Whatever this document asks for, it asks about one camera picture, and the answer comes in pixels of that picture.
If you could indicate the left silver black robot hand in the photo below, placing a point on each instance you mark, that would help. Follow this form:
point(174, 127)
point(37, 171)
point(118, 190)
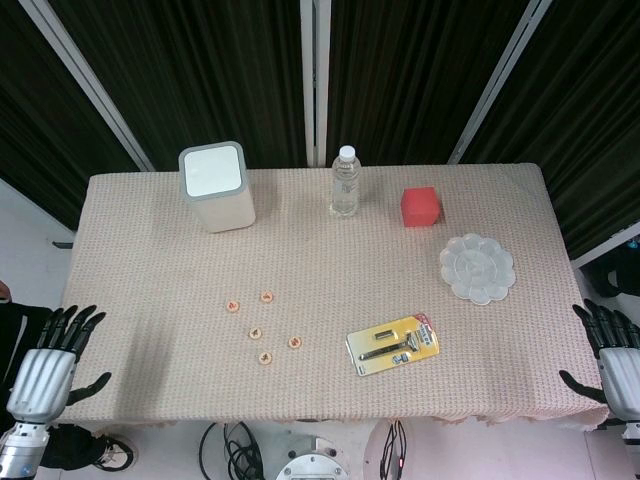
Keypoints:
point(42, 380)

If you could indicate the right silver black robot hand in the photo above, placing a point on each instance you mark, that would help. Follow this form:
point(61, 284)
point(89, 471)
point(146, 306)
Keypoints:
point(620, 380)

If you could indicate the small wooden token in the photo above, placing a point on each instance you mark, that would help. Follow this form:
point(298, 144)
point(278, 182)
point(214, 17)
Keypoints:
point(265, 358)
point(233, 305)
point(267, 297)
point(295, 342)
point(255, 333)

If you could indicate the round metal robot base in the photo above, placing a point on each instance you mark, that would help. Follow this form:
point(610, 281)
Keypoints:
point(312, 465)

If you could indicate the person's black trousers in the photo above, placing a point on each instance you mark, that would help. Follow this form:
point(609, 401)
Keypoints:
point(15, 325)

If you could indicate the black and white sneaker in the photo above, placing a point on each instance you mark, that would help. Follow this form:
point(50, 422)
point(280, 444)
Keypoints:
point(117, 455)

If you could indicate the clear flower-shaped paint palette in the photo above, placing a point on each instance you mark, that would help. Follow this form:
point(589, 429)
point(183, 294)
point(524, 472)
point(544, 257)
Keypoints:
point(477, 270)

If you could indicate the yellow razor blister pack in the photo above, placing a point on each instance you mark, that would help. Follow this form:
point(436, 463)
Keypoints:
point(392, 345)

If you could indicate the white square bin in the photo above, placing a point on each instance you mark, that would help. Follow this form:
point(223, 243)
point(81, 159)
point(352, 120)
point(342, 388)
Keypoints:
point(225, 210)

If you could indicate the black pleated curtain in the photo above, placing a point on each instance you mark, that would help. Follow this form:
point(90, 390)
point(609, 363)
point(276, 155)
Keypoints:
point(30, 125)
point(200, 75)
point(590, 125)
point(410, 75)

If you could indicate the red cube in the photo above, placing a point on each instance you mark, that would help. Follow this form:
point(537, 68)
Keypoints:
point(420, 207)

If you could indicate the beige woven tablecloth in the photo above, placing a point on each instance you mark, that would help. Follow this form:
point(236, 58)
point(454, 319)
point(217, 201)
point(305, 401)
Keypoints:
point(320, 260)

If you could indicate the clear plastic water bottle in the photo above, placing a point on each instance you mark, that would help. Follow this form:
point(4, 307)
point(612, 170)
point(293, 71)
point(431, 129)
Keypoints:
point(345, 190)

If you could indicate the grey metal frame post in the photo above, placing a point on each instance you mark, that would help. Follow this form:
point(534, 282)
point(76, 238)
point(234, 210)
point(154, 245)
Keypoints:
point(500, 75)
point(82, 75)
point(605, 247)
point(307, 75)

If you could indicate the small black floor bracket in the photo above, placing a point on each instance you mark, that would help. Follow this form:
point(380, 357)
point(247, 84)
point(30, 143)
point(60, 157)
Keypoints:
point(62, 244)

